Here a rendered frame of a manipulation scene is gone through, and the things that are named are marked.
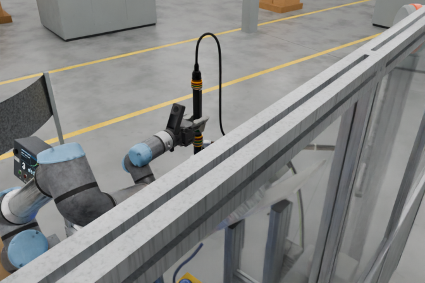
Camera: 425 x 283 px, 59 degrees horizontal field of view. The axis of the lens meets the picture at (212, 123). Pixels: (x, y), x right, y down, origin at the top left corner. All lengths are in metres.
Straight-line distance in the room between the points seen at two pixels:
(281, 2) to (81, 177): 8.98
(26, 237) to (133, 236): 1.16
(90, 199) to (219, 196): 0.77
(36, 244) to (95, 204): 0.41
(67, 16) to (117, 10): 0.99
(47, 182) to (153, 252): 0.84
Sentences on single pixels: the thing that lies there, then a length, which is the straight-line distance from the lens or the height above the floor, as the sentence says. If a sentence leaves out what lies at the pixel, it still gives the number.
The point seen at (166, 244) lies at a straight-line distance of 0.26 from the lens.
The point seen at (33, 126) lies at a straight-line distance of 3.53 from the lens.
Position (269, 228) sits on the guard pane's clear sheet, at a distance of 0.46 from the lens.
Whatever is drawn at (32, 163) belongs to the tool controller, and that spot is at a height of 1.20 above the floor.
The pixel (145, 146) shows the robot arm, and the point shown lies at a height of 1.52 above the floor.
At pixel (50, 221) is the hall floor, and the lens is 3.43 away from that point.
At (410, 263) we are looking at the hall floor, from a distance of 3.25.
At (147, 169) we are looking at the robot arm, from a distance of 1.40.
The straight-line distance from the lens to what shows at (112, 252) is 0.25.
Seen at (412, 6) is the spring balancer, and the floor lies 1.95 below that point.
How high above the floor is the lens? 2.23
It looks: 30 degrees down
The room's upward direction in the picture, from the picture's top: straight up
